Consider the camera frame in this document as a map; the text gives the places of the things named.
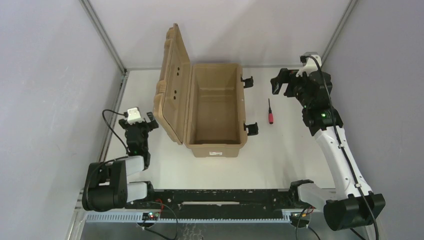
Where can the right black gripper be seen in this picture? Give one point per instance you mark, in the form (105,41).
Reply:
(286,84)

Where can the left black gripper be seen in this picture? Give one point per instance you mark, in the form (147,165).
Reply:
(137,126)

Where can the red handled screwdriver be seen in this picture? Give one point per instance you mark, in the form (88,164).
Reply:
(270,113)

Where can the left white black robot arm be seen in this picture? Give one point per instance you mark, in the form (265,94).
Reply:
(107,186)

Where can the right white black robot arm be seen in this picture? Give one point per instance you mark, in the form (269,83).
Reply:
(353,204)

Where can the tan plastic bin with lid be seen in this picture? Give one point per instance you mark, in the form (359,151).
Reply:
(202,105)

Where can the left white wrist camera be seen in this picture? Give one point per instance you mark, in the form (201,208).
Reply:
(134,116)

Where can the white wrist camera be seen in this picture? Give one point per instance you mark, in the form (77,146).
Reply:
(134,116)
(309,62)

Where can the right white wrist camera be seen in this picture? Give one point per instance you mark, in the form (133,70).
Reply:
(309,62)

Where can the grey cable duct strip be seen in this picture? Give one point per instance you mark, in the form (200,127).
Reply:
(283,216)

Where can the black mounting rail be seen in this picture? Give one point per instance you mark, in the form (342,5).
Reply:
(208,203)

